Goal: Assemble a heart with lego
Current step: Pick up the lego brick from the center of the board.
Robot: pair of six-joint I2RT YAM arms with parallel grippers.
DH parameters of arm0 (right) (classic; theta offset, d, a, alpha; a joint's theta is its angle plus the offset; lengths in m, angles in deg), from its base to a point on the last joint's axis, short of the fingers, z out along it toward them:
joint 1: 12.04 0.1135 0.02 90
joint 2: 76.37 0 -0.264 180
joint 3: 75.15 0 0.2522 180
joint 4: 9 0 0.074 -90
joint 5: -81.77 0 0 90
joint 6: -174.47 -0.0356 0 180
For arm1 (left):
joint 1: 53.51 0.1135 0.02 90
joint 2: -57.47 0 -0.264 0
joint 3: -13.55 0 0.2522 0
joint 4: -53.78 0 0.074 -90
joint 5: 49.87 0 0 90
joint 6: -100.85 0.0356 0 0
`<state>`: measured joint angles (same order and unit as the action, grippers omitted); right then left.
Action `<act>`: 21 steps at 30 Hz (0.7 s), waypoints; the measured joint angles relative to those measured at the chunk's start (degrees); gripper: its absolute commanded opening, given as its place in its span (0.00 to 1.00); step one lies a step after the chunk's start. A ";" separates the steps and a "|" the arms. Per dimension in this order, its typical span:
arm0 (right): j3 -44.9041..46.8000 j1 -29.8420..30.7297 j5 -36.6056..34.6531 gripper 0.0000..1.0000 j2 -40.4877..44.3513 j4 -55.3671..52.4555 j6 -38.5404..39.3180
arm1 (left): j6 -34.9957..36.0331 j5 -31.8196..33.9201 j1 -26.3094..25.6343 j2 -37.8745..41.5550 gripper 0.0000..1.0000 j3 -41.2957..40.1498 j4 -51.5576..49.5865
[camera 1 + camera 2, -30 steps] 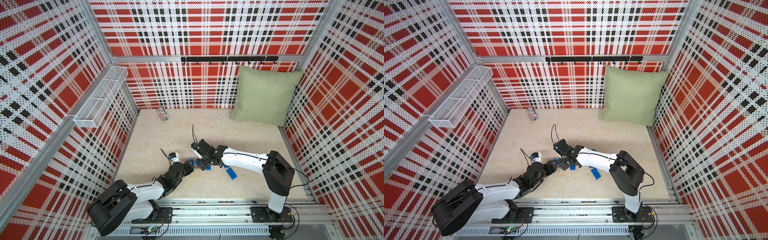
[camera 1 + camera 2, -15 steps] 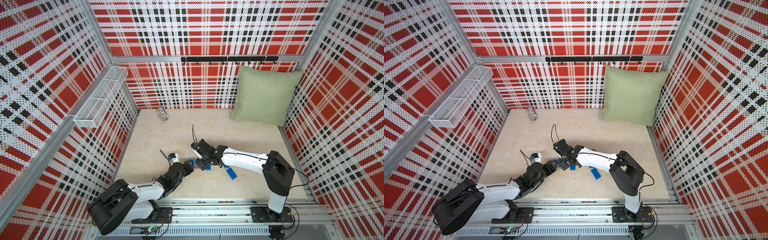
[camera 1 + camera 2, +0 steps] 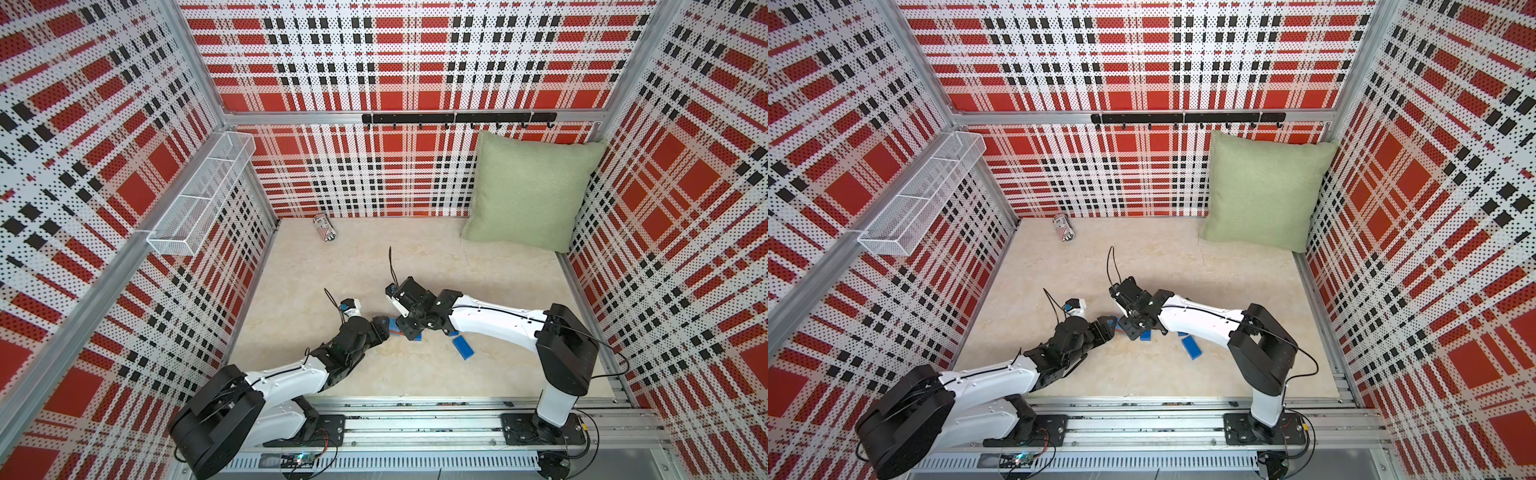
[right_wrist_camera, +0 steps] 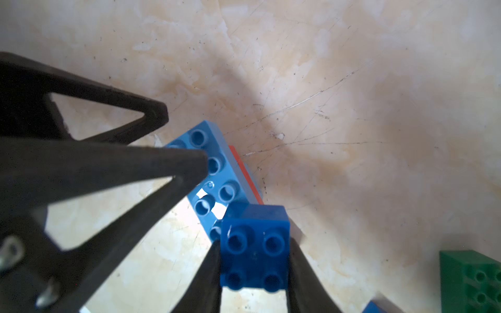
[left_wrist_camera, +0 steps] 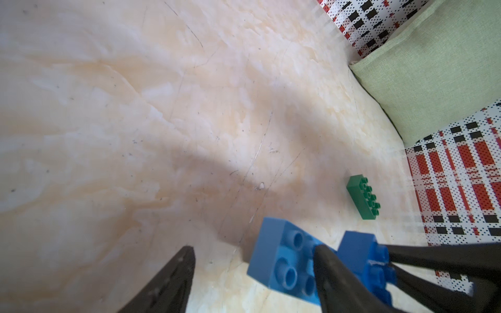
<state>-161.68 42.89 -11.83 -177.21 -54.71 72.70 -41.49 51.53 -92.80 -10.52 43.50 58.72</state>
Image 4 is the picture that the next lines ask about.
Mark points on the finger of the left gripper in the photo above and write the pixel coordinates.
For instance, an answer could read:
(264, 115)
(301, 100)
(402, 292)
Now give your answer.
(36, 274)

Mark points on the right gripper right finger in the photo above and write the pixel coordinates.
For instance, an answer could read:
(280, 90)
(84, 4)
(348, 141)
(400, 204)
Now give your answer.
(305, 292)

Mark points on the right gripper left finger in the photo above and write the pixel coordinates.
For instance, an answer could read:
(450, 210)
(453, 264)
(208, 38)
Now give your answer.
(28, 111)

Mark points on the blue small lego brick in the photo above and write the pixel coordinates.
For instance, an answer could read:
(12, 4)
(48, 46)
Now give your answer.
(255, 247)

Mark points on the light blue long lego brick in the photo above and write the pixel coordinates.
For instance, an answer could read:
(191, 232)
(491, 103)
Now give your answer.
(225, 182)

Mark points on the red lego brick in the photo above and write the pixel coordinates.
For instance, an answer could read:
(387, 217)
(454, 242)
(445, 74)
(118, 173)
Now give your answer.
(247, 176)

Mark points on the green lego brick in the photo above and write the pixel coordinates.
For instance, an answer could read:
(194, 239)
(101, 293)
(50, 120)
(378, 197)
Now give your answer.
(469, 282)

